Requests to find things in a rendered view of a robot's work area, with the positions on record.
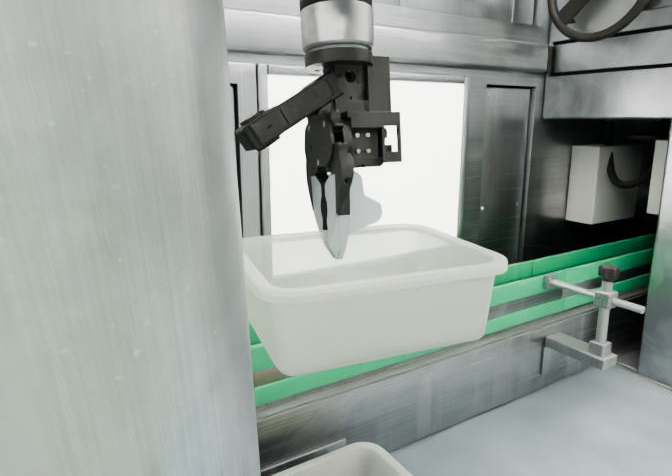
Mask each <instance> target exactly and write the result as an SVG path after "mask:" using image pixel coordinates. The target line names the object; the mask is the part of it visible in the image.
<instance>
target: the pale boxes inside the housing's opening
mask: <svg viewBox="0 0 672 476"><path fill-rule="evenodd" d="M667 146H668V139H662V140H656V143H655V151H654V158H653V166H652V174H651V182H650V189H649V197H648V205H647V213H649V214H656V215H658V213H659V206H660V198H661V191H662V183H663V176H664V168H665V161H666V154H667ZM642 151H643V145H642V144H618V143H614V144H613V146H605V144H591V145H573V146H572V155H571V165H570V176H569V186H568V197H567V207H566V218H565V219H566V220H568V221H574V222H579V223H584V224H590V225H593V224H599V223H604V222H610V221H616V220H621V219H627V218H632V217H634V215H635V207H636V199H637V191H638V186H636V187H633V188H628V189H622V188H618V187H616V186H615V185H613V184H612V183H611V181H610V179H609V177H608V174H607V165H608V161H609V158H610V155H611V152H613V160H614V168H615V172H616V175H617V177H618V178H619V179H620V180H622V181H630V180H633V179H636V178H638V177H639V175H640V167H641V159H642Z"/></svg>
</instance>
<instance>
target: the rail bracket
mask: <svg viewBox="0 0 672 476"><path fill-rule="evenodd" d="M619 272H620V268H619V267H616V266H615V265H608V264H603V265H600V266H599V269H598V275H599V276H601V280H602V285H601V288H600V289H597V290H595V291H592V290H588V289H585V288H582V287H579V286H575V285H572V284H569V283H565V282H562V281H559V280H556V276H557V275H556V274H554V273H550V274H546V275H545V277H544V289H547V290H549V289H553V288H555V287H558V288H562V289H565V290H568V291H571V292H574V293H577V294H581V295H584V296H587V297H590V298H593V299H594V301H593V304H594V305H595V306H598V307H599V312H598V320H597V329H596V338H595V339H593V340H590V341H589V343H586V342H584V341H581V340H579V339H576V338H574V337H571V336H569V335H566V334H564V333H561V332H557V333H554V334H551V335H548V336H546V337H545V346H544V347H543V348H542V359H541V370H540V375H545V374H547V373H550V372H552V371H555V370H557V369H559V359H560V353H562V354H564V355H567V356H569V357H571V358H574V359H576V360H578V361H580V362H583V363H585V364H587V365H590V366H592V367H594V368H596V369H599V370H601V371H604V370H606V369H608V368H610V367H613V366H615V365H616V361H617V355H616V354H614V353H611V347H612V343H611V342H609V341H606V339H607V331H608V322H609V314H610V309H612V308H615V307H616V306H619V307H622V308H625V309H628V310H631V311H634V312H638V313H641V314H643V313H644V312H645V307H644V306H641V305H638V304H635V303H631V302H628V301H625V300H622V299H618V292H617V291H613V290H612V288H613V282H614V281H615V278H618V277H619Z"/></svg>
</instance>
